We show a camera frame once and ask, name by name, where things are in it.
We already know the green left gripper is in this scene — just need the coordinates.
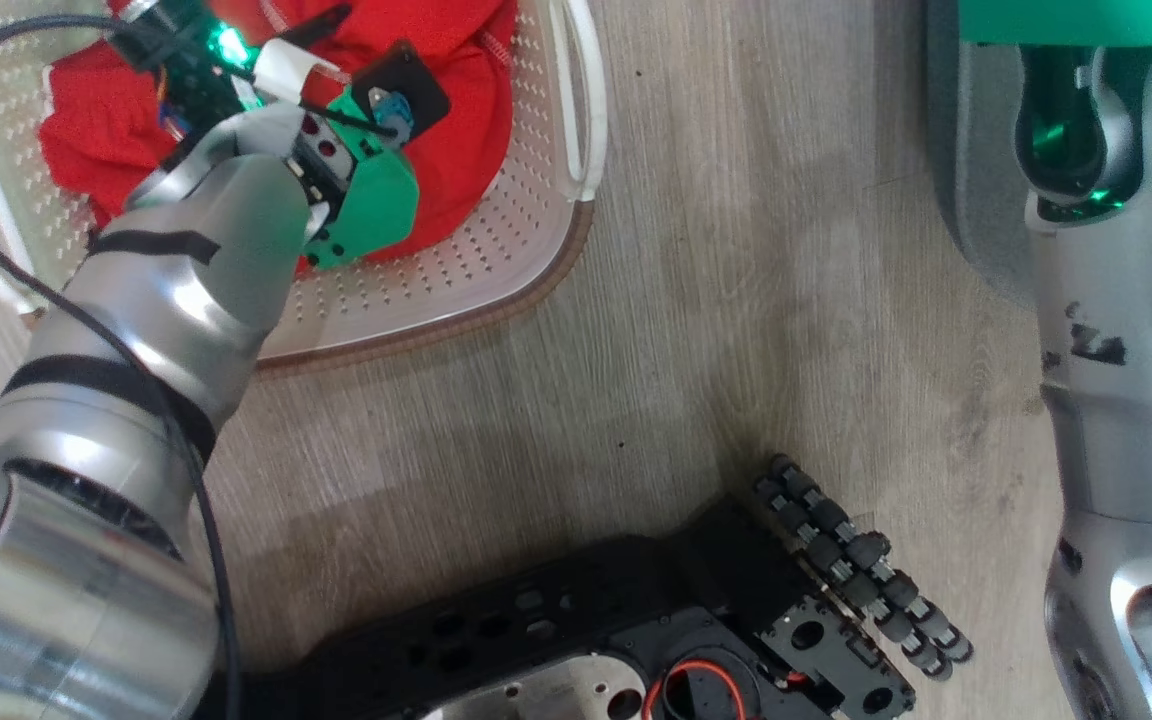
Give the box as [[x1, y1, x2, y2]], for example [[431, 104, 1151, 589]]
[[116, 0, 424, 271]]

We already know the red clothing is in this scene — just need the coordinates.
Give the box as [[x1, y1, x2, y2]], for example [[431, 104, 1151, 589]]
[[36, 0, 519, 276]]

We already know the white perforated laundry basket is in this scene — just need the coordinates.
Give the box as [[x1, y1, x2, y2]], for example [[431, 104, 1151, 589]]
[[0, 0, 609, 376]]

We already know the grey fabric sofa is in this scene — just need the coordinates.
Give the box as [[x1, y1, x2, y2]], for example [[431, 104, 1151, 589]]
[[926, 0, 1042, 306]]

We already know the black roller omni wheel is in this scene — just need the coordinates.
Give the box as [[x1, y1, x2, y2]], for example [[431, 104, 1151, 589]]
[[751, 455, 975, 681]]

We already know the blue left camera connector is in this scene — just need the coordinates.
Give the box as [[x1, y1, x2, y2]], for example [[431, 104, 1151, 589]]
[[376, 95, 419, 138]]

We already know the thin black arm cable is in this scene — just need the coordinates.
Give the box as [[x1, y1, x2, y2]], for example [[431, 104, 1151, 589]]
[[0, 12, 242, 720]]

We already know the red wire loop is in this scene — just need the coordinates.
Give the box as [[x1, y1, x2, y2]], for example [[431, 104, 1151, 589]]
[[641, 660, 747, 720]]

